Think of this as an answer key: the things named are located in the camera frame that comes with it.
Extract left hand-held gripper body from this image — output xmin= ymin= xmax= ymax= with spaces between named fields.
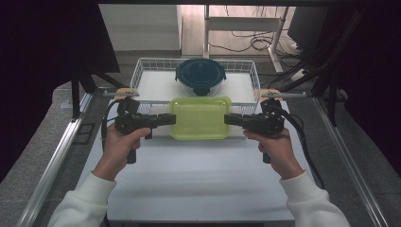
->
xmin=103 ymin=90 xmax=159 ymax=165

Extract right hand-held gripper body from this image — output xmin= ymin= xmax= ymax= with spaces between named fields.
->
xmin=249 ymin=91 xmax=307 ymax=165

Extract white wire two-tier rack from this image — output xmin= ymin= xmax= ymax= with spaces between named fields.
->
xmin=130 ymin=57 xmax=261 ymax=139

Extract yellow-green rectangular food container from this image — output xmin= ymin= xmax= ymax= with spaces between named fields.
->
xmin=168 ymin=96 xmax=233 ymax=141

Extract dark teal round food container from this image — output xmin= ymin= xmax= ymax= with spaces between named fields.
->
xmin=175 ymin=57 xmax=227 ymax=97

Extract person's left hand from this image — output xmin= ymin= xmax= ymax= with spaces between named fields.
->
xmin=92 ymin=123 xmax=151 ymax=183

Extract person's right hand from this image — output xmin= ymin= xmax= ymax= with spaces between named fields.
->
xmin=243 ymin=127 xmax=305 ymax=181

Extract white power strip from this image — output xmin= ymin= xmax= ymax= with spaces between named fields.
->
xmin=290 ymin=68 xmax=308 ymax=82

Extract black tripod stand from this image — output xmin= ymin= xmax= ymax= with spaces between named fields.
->
xmin=70 ymin=70 xmax=127 ymax=122
xmin=280 ymin=9 xmax=370 ymax=127

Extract white cabinet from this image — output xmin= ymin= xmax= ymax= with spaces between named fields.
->
xmin=98 ymin=3 xmax=183 ymax=52

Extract dark curtain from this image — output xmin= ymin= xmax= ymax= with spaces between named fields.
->
xmin=0 ymin=0 xmax=121 ymax=183
xmin=327 ymin=0 xmax=401 ymax=181

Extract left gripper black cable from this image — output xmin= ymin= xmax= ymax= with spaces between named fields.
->
xmin=100 ymin=98 xmax=122 ymax=152

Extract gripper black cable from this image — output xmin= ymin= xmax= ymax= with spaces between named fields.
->
xmin=273 ymin=102 xmax=325 ymax=190
xmin=100 ymin=98 xmax=122 ymax=152

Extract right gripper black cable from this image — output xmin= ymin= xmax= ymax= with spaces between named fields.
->
xmin=273 ymin=102 xmax=325 ymax=190

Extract black floor cables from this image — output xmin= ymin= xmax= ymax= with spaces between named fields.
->
xmin=208 ymin=5 xmax=304 ymax=60

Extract aluminium rail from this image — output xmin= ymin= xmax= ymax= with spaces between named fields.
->
xmin=15 ymin=93 xmax=94 ymax=227
xmin=312 ymin=96 xmax=391 ymax=227

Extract white metal desk frame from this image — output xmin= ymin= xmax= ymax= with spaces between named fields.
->
xmin=202 ymin=4 xmax=289 ymax=74

